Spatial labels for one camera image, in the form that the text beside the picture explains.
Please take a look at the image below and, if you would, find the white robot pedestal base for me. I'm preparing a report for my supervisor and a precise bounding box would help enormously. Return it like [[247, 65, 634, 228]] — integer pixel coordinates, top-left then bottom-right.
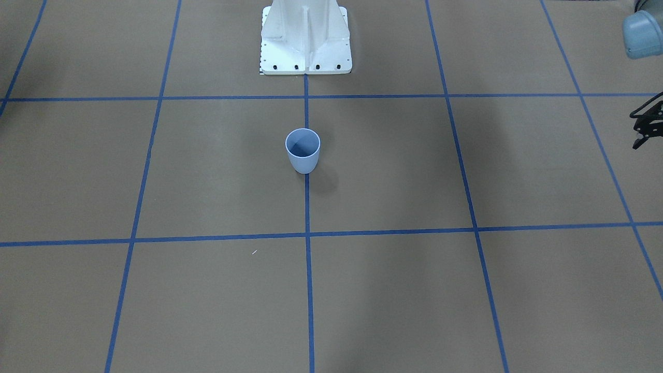
[[259, 1, 353, 75]]

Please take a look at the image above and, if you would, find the light blue plastic cup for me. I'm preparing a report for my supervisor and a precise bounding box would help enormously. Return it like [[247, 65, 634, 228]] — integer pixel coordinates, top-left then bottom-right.
[[284, 128, 321, 175]]

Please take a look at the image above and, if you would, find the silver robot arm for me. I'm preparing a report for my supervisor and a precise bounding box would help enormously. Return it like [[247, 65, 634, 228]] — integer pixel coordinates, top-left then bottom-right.
[[622, 1, 662, 150]]

